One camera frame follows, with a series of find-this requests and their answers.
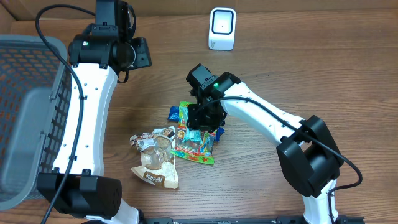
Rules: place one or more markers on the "white barcode scanner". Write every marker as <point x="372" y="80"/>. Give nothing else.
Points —
<point x="222" y="29"/>

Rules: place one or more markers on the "green Haribo candy bag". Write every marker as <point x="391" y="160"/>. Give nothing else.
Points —
<point x="193" y="151"/>

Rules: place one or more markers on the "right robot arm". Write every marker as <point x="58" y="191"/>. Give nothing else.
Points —
<point x="308" y="155"/>

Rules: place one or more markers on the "grey plastic shopping basket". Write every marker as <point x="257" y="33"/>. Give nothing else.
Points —
<point x="35" y="96"/>

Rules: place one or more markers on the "cookie bag brown white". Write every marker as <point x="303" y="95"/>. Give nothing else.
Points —
<point x="157" y="161"/>

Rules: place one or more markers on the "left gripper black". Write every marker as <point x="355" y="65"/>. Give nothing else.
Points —
<point x="144" y="57"/>

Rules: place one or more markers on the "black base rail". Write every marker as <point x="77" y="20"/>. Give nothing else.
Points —
<point x="279" y="220"/>

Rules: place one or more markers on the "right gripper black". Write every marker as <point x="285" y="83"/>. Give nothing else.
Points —
<point x="197" y="121"/>

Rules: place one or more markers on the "blue snack wrapper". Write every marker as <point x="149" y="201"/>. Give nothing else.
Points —
<point x="174" y="116"/>

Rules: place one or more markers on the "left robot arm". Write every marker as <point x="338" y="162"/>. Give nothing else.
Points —
<point x="76" y="185"/>

